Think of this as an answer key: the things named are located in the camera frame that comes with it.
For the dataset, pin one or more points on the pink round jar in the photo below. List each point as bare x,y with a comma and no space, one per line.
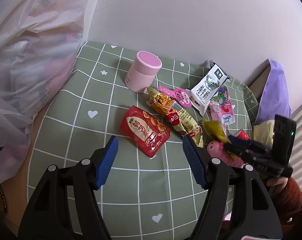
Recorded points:
142,72

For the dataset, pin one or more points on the pink spoon shaped package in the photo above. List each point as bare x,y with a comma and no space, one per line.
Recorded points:
179,94

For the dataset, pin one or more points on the gold red noodle snack packet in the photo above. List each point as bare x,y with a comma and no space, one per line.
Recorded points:
181,121

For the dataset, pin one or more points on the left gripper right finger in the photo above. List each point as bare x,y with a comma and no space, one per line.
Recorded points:
197,167

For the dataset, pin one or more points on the person right hand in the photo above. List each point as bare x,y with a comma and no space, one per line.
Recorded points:
279,182

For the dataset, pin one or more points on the red cracker packet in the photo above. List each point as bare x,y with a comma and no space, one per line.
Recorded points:
147,131

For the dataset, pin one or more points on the purple pillow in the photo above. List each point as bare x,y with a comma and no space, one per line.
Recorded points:
275,97

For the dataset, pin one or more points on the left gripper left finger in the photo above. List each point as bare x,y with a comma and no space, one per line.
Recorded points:
102,160

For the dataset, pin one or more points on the white plastic bag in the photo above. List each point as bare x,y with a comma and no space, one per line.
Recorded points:
39,43

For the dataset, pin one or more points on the green white milk carton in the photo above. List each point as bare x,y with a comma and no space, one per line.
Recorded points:
200,95

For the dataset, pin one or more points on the colourful tissue pack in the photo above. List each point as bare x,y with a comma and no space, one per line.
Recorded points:
221,108

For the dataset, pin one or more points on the yellow snack packet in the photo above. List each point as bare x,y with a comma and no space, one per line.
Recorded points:
215,130

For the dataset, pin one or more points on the pink caterpillar toy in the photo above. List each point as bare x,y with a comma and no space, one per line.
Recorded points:
216,150

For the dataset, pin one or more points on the yellow trash bag bin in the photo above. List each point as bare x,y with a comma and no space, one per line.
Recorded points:
264,132

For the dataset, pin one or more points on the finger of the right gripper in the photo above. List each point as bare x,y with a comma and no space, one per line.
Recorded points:
256,154
249,144

